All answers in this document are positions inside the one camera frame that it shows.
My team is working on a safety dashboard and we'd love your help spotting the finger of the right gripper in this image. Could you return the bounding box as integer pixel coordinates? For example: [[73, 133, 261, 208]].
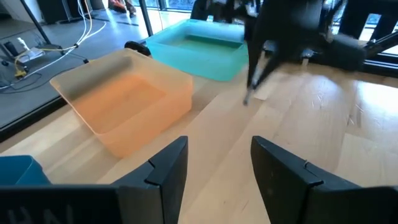
[[252, 57, 282, 91], [246, 41, 264, 90]]

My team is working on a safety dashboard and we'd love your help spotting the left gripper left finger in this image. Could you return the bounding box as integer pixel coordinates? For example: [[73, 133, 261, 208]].
[[0, 136, 189, 224]]

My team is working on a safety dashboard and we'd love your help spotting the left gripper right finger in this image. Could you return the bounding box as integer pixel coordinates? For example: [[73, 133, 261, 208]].
[[251, 135, 398, 224]]

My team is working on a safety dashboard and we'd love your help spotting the grey crayon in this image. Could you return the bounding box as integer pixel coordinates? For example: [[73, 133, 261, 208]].
[[242, 83, 261, 106]]

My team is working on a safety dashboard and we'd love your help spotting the blue plastic bin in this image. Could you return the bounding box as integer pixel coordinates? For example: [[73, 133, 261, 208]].
[[0, 154, 51, 187]]

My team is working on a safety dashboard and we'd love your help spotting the teal translucent plastic bin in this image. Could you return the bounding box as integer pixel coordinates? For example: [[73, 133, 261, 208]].
[[145, 18, 250, 83]]

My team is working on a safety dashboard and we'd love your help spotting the orange translucent plastic bin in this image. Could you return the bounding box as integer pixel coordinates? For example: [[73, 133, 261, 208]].
[[49, 47, 195, 160]]

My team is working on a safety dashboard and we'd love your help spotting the black stand pole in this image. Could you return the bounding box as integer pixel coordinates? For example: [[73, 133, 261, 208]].
[[19, 0, 53, 47]]

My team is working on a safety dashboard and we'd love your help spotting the white cable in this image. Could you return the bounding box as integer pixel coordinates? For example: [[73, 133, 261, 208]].
[[0, 0, 108, 91]]

